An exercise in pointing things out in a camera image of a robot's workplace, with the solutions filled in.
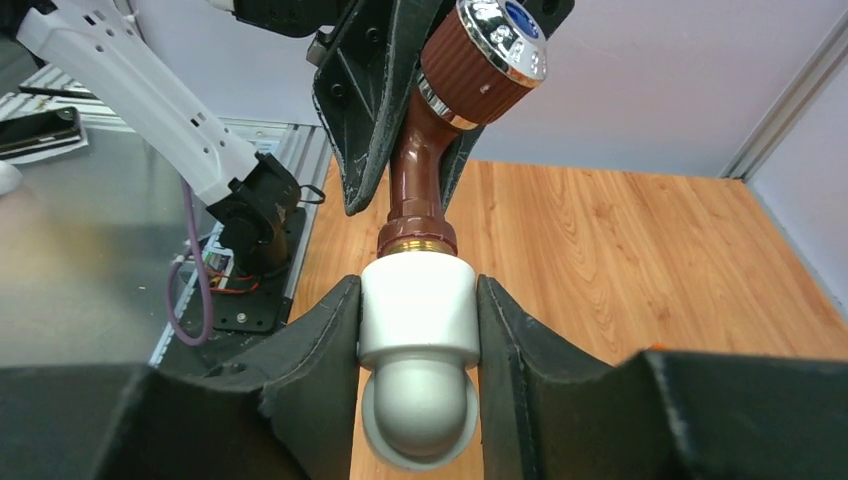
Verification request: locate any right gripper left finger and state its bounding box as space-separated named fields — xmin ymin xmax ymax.
xmin=1 ymin=275 xmax=361 ymax=479

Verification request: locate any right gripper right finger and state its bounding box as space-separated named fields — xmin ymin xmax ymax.
xmin=476 ymin=276 xmax=847 ymax=479

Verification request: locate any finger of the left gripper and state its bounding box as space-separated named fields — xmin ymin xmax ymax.
xmin=313 ymin=1 xmax=443 ymax=216
xmin=439 ymin=126 xmax=485 ymax=211

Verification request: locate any brown water faucet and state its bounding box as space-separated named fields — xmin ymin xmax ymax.
xmin=377 ymin=1 xmax=547 ymax=257

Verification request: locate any white pipe elbow fitting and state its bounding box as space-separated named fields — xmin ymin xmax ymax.
xmin=358 ymin=251 xmax=481 ymax=471

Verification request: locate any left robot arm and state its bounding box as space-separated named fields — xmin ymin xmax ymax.
xmin=1 ymin=1 xmax=486 ymax=275

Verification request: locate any black device on floor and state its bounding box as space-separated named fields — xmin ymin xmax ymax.
xmin=1 ymin=107 xmax=87 ymax=163

